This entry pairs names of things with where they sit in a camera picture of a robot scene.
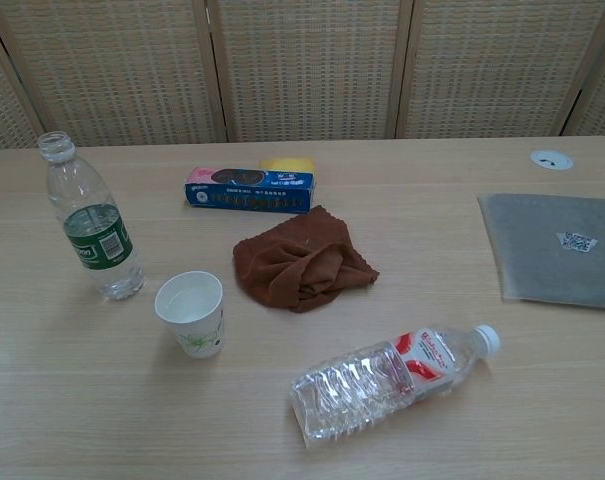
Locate green label plastic bottle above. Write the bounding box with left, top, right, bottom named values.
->
left=36, top=130, right=147, bottom=302

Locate white paper cup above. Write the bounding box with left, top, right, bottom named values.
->
left=154, top=270, right=227, bottom=360

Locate red label plastic bottle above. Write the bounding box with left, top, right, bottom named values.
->
left=288, top=323, right=502, bottom=450

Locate brown cloth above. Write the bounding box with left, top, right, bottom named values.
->
left=232, top=204, right=381, bottom=314

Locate blue cookie box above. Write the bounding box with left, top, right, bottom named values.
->
left=183, top=166, right=317, bottom=212

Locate yellow sponge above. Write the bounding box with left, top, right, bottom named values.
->
left=259, top=156, right=317, bottom=174

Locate woven folding screen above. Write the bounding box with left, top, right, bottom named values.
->
left=0, top=0, right=605, bottom=155

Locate grey mat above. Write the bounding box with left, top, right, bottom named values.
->
left=476, top=193, right=605, bottom=312

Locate white QR code sticker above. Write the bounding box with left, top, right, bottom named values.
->
left=556, top=231, right=596, bottom=254

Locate white cable grommet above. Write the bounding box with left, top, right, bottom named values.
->
left=529, top=149, right=575, bottom=172

